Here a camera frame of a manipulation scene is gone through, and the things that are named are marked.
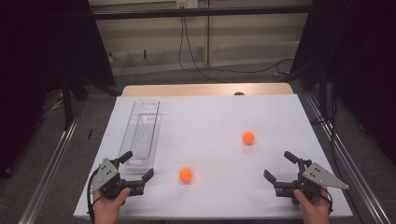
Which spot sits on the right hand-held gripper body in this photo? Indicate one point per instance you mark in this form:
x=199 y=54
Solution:
x=311 y=183

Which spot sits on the white wall socket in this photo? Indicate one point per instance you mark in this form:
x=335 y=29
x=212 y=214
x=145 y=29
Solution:
x=186 y=3

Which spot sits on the aluminium floor rail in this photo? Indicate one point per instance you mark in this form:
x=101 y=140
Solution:
x=350 y=165
x=47 y=179

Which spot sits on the black curtain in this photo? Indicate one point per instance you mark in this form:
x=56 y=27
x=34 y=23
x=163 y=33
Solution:
x=37 y=62
x=367 y=62

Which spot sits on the person's right hand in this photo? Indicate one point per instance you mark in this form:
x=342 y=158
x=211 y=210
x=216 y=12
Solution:
x=314 y=208

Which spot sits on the black metal stand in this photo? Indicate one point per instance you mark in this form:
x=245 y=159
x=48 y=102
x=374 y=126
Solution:
x=67 y=105

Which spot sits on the black horizontal bar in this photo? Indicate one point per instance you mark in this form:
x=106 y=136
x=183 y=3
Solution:
x=186 y=13

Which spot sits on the dark round object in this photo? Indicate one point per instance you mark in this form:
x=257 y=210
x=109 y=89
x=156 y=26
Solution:
x=239 y=93

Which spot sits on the person's left hand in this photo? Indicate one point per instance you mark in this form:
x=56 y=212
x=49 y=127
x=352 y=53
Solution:
x=109 y=208

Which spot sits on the white table cover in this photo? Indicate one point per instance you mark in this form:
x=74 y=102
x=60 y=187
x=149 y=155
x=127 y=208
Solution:
x=211 y=124

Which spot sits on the clear plastic container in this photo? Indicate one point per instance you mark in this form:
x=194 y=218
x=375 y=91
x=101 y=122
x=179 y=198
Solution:
x=141 y=137

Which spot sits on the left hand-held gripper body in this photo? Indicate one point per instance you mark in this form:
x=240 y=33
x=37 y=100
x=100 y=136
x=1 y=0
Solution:
x=109 y=182

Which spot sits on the small black floor object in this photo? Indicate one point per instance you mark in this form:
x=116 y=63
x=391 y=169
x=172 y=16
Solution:
x=90 y=134

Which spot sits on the light wooden table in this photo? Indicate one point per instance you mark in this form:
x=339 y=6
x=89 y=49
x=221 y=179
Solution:
x=186 y=89

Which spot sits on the orange ball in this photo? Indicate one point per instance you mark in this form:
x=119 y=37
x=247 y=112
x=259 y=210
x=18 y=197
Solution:
x=186 y=174
x=248 y=137

